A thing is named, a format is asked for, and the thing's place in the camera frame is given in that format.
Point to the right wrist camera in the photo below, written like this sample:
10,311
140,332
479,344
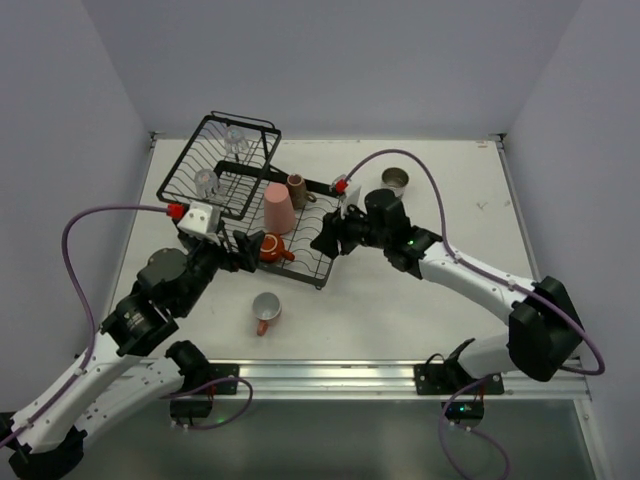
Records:
348,193

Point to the brown mug with handle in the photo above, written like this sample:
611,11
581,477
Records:
298,192

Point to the clear glass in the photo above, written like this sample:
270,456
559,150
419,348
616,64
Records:
235,141
207,184

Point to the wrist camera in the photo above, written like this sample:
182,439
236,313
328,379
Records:
201,222
348,193

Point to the tall pink cup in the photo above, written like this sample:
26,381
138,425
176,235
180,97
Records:
279,214

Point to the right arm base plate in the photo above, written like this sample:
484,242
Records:
429,380

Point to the clear glass near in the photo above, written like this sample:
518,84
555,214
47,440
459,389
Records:
207,184

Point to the white and brown cup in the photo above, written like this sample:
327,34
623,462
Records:
396,180

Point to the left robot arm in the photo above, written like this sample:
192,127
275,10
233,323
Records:
49,435

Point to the control box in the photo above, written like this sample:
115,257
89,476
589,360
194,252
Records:
465,413
187,411

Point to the left control box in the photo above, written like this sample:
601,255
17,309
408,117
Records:
187,411

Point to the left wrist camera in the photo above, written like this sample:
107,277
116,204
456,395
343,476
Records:
201,222

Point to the clear glass far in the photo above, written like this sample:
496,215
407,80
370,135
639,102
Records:
235,141

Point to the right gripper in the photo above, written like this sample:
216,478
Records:
338,232

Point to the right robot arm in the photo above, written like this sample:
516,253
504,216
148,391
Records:
540,319

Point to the pink mug white inside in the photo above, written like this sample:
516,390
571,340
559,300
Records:
266,308

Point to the right control box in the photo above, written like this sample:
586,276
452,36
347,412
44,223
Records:
465,413

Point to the aluminium mounting rail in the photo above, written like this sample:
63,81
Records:
360,421

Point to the red orange mug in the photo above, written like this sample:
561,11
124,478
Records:
273,249

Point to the black wire dish rack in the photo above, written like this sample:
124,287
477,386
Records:
244,179

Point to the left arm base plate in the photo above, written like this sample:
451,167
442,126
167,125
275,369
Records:
226,374

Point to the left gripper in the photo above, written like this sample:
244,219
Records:
239,251

